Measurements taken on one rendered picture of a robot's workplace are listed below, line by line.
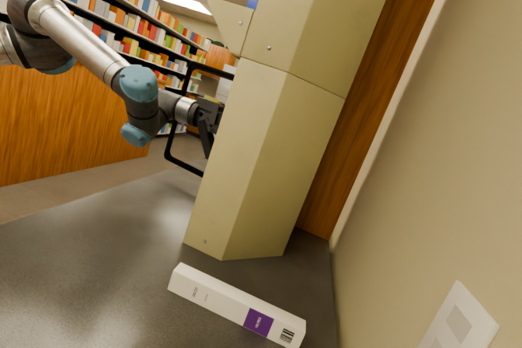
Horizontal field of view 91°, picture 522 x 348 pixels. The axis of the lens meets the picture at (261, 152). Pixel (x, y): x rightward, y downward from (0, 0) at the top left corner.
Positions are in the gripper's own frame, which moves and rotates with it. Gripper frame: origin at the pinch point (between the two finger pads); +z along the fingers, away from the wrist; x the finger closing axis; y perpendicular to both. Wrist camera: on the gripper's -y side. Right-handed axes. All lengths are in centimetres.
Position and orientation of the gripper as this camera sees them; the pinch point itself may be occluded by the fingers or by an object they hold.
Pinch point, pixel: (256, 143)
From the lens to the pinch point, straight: 71.4
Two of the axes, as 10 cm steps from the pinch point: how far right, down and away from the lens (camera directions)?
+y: 3.1, -9.3, -1.8
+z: 9.3, 3.4, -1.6
